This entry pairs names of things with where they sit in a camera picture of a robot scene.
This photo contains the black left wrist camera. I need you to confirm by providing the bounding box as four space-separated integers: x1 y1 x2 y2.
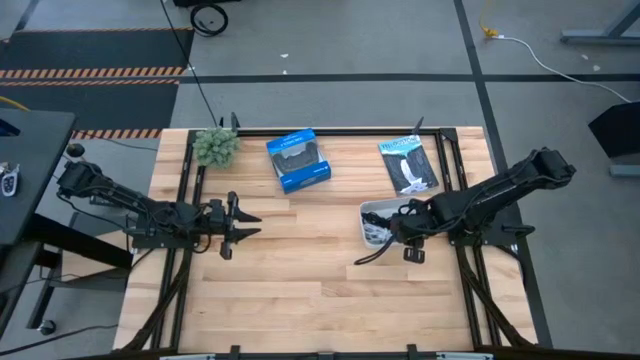
208 198 226 224

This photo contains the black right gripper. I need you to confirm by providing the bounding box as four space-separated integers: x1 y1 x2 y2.
389 197 444 265

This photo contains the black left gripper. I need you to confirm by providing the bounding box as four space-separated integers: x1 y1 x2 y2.
207 191 262 260

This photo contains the green potted plant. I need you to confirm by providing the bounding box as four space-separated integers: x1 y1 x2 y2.
192 127 241 170

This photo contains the black aluminium table frame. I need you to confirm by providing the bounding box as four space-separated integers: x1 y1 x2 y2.
117 115 554 360

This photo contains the white plastic bin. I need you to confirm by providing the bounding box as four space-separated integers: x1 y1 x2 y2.
359 197 417 250

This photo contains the white USB-C cable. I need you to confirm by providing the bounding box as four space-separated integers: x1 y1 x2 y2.
364 222 394 246

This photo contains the yellow power plug cable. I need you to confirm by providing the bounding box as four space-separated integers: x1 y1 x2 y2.
478 0 500 39

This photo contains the white floor cable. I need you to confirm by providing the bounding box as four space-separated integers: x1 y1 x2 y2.
492 34 632 104

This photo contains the black orange-striped floor mat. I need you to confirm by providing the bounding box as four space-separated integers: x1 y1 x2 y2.
0 79 180 140
0 27 195 81

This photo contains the white grey handheld remote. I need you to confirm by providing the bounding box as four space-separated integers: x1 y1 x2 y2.
1 162 21 198

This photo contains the black USB-C cable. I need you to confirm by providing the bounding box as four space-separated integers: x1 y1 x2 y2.
353 210 401 266

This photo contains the grey desk foot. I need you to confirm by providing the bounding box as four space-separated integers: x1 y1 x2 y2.
559 0 640 47

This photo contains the black angular floor box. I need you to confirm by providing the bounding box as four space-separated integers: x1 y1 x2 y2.
588 101 640 159

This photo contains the black desk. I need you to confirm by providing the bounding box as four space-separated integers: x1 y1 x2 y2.
0 108 77 246

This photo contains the black coiled floor cable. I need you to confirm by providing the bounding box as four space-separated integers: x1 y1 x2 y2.
189 2 230 38

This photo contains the blue game controller box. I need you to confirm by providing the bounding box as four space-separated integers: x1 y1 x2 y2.
265 128 332 195

